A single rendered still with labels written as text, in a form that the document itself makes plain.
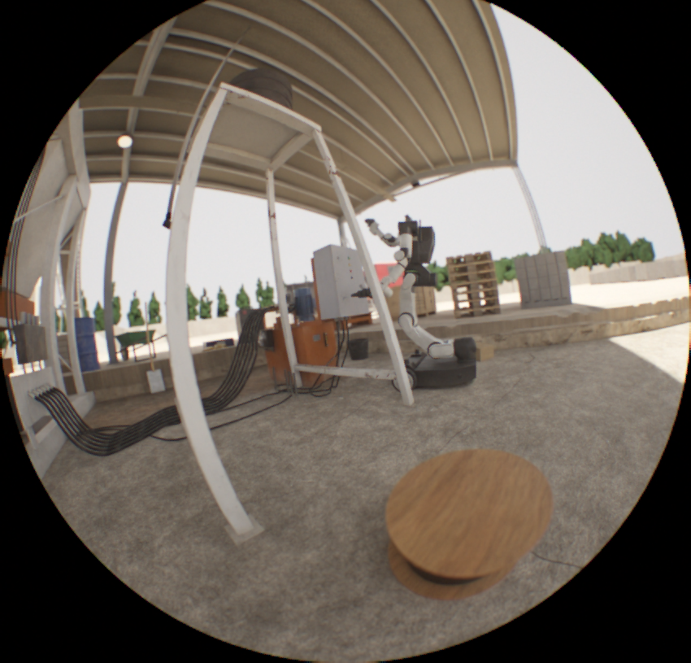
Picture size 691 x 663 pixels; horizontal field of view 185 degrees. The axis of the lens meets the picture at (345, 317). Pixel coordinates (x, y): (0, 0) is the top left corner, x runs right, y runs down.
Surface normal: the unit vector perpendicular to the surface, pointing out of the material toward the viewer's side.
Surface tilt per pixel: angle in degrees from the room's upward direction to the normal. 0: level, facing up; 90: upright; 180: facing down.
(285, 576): 0
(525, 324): 90
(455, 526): 0
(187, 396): 81
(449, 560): 0
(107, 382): 90
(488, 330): 91
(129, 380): 90
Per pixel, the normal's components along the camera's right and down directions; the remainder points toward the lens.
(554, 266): -0.78, 0.12
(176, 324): 0.73, -0.25
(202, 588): -0.14, -0.99
